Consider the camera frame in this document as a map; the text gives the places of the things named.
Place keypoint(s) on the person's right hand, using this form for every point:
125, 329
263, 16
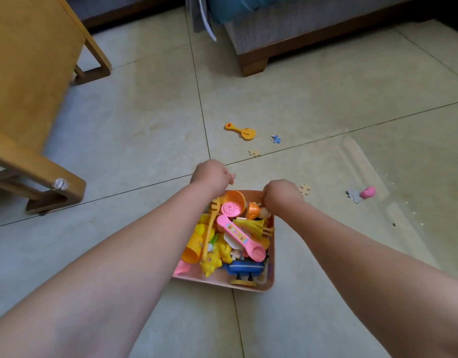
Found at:
283, 195

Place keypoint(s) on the person's left hand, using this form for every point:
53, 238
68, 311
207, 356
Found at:
210, 177

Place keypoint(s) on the person's left fingers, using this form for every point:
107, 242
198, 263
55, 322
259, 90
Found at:
230, 178

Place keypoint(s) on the person's right fingers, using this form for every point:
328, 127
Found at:
265, 199

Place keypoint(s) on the pink plastic toy tray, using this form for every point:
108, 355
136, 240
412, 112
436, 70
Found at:
270, 257

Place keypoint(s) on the person's left forearm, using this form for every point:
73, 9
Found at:
113, 279

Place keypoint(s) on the person's right forearm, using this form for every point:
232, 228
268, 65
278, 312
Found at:
367, 279

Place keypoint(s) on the beige toy ball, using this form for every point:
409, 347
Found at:
265, 213

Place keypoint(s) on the small orange toy cup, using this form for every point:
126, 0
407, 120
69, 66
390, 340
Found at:
252, 211

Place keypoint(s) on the orange toy bowl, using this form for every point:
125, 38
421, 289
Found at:
237, 198

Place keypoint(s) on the yellow toy broom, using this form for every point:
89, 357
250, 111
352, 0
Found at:
253, 226

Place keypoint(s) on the pink toy strainer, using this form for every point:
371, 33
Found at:
231, 209

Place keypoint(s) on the small orange toy fork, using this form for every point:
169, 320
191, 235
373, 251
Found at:
268, 231

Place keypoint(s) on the tan puzzle piece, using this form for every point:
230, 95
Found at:
305, 189
254, 153

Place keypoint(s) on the orange toy spatula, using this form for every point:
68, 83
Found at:
247, 133

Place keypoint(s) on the yellow toy pasta fork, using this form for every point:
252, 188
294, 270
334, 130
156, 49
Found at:
211, 227

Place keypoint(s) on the blue puzzle piece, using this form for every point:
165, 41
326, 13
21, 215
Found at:
276, 139

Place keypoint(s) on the blue toy vehicle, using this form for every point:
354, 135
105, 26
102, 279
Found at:
245, 268

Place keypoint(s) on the yellow toy cup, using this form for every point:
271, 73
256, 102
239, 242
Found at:
194, 246

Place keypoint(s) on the yellow toy dinosaur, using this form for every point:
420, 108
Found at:
213, 262

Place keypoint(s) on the grey puzzle piece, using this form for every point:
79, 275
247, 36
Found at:
354, 196

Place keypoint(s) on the pink toy piece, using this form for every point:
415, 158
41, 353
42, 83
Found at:
181, 268

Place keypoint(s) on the small pink toy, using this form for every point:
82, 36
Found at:
368, 192

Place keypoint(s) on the grey hanging cloth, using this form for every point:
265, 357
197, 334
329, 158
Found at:
199, 14

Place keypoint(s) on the blue cloth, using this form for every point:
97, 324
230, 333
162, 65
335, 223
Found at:
232, 7

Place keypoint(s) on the grey sofa with wooden base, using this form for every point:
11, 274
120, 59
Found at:
307, 22

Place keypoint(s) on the dark grey sofa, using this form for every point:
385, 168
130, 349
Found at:
120, 5

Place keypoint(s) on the wooden table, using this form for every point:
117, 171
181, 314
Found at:
23, 78

